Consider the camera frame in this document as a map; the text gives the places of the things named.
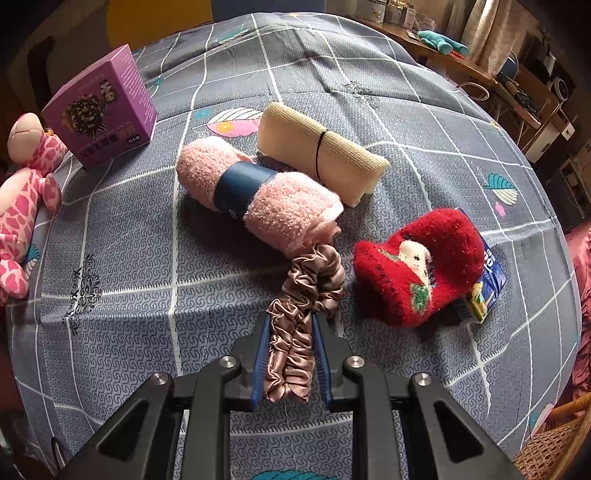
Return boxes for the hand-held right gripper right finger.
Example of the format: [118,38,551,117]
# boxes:
[311,314,527,480]

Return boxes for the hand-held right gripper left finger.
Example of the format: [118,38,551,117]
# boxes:
[65,311,273,480]

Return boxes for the pink satin scrunchie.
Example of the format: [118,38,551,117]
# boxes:
[263,244,346,402]

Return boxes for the pink towel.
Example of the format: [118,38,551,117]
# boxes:
[176,136,343,254]

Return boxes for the red fuzzy sock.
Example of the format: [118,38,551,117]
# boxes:
[353,208,485,328]

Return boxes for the blue tissue packet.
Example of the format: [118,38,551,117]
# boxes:
[455,208,509,323]

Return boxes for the cream towel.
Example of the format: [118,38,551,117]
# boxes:
[257,102,389,208]

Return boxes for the wicker chair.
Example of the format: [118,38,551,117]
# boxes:
[512,392,591,480]

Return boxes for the pink quilted cloth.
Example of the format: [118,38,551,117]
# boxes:
[566,222,591,407]

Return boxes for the pink spotted plush giraffe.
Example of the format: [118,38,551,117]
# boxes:
[0,112,70,308]

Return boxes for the purple cardboard box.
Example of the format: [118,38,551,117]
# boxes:
[41,45,158,171]

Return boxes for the white storage box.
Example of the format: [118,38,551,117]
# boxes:
[524,122,568,162]

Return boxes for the wooden side desk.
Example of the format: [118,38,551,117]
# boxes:
[355,14,573,162]

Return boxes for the teal plush toy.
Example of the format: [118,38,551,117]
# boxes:
[417,30,472,57]

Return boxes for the clear small containers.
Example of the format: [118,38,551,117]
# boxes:
[385,0,435,31]

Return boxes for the beige patterned curtain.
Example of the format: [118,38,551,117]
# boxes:
[462,0,536,79]

